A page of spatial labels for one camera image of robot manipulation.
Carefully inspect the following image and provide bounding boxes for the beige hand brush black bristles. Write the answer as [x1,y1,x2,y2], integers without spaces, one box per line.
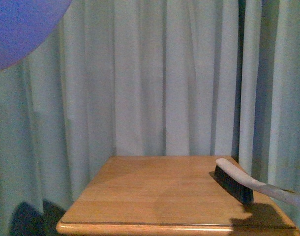
[214,158,300,207]

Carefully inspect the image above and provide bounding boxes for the light green curtain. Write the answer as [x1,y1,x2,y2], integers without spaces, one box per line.
[0,0,300,236]

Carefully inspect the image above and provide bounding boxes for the wooden nightstand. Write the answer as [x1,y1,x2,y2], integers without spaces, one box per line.
[57,156,300,236]

